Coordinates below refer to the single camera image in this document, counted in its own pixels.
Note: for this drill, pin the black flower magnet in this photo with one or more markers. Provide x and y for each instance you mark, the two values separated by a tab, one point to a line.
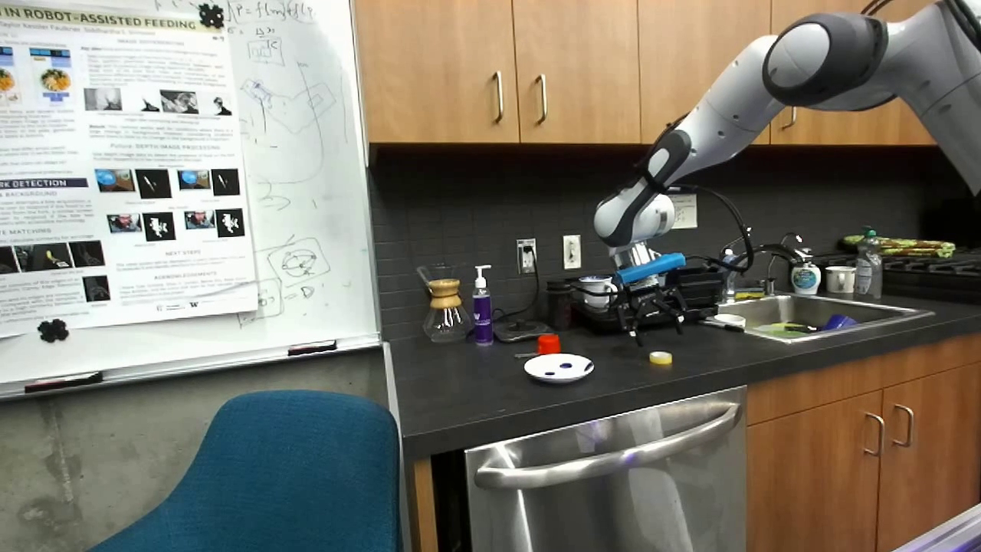
52	329
212	17

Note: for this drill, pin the black countertop appliance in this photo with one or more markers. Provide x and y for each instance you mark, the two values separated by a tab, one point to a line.
936	278

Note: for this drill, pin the clear bottle green cap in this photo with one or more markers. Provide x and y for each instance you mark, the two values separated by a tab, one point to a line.
869	270

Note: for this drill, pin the white paper note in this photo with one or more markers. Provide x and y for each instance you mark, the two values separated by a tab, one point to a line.
684	213

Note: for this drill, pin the white plate blue pattern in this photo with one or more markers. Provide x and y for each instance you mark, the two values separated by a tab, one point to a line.
560	368

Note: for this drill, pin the blue office chair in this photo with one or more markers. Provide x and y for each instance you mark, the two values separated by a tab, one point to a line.
256	480

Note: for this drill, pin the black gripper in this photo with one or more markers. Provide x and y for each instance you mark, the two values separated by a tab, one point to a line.
650	292

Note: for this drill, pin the yellow green bundle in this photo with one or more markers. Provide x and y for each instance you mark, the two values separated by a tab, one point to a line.
900	247

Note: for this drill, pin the purple pump bottle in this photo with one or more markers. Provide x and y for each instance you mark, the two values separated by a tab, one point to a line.
483	311

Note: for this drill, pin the glass coffee carafe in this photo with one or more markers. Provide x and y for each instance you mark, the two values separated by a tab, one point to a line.
444	311

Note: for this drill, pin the stainless steel sink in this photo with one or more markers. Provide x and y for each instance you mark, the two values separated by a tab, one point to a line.
869	307

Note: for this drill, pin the small red cup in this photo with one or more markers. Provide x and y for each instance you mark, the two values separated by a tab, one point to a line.
550	344

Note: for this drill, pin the black flat scale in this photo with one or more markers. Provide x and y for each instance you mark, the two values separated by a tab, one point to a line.
524	329

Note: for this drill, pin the blue plastic dish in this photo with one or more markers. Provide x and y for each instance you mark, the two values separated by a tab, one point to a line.
840	320

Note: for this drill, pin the whiteboard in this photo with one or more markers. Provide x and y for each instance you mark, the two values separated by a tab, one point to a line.
307	155

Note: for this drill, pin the black whiteboard marker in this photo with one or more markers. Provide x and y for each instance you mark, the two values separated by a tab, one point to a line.
62	385
311	348

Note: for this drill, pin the wooden wall cabinet door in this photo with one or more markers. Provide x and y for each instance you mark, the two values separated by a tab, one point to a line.
684	51
583	67
869	127
430	67

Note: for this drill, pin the wooden cabinet side panel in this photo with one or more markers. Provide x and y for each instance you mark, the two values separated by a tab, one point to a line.
424	507

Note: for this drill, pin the yellow tape roll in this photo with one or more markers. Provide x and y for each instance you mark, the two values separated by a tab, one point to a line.
661	360

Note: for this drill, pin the tall chrome faucet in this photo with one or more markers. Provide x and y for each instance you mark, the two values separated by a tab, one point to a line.
727	270

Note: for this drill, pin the black dish rack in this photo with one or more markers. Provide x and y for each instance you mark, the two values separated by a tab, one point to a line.
706	296

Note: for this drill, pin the white soap dispenser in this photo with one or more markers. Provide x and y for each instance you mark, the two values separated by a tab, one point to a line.
805	273

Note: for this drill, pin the stainless steel dishwasher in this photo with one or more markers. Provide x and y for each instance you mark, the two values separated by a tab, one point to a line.
614	511

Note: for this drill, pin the white wall outlet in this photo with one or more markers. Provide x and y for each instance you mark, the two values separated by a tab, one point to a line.
573	254
526	257

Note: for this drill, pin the thin chrome faucet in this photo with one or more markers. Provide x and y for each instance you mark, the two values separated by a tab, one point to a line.
782	254

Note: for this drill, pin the research poster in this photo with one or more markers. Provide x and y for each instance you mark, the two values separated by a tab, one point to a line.
125	174

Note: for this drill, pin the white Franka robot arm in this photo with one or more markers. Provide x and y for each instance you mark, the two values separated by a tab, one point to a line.
736	112

